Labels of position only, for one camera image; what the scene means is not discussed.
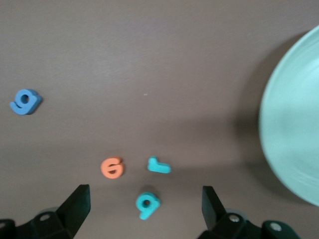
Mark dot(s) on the light green plate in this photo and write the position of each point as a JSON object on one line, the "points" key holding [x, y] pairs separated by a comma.
{"points": [[294, 119]]}

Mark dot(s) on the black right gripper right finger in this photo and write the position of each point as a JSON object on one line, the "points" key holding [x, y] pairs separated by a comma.
{"points": [[216, 221]]}

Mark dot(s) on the blue foam letter g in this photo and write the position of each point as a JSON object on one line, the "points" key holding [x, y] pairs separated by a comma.
{"points": [[18, 107]]}

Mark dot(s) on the teal foam letter d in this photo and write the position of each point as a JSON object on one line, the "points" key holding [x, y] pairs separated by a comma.
{"points": [[149, 212]]}

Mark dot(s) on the orange foam letter e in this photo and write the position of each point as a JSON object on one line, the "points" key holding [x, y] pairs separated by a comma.
{"points": [[106, 169]]}

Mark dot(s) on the teal foam letter r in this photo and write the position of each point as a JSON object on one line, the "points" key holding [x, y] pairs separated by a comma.
{"points": [[159, 168]]}

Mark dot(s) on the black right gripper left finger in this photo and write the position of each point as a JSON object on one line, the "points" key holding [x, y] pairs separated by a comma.
{"points": [[72, 214]]}

